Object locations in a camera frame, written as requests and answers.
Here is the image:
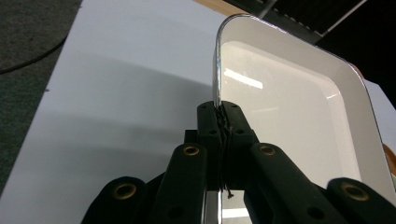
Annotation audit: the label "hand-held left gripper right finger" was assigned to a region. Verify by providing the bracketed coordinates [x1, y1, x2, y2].
[221, 102, 260, 190]

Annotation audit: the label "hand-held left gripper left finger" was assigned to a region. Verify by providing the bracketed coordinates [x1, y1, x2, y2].
[184, 101, 223, 190]

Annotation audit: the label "white square plate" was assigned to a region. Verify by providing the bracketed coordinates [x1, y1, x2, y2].
[212, 13, 396, 224]

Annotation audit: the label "wooden tray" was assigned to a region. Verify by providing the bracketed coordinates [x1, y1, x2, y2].
[382, 143, 396, 176]

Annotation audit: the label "white metal stand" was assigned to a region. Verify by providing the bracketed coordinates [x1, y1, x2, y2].
[258, 0, 369, 35]

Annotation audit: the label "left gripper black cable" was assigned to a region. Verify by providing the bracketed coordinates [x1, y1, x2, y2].
[0, 35, 68, 75]

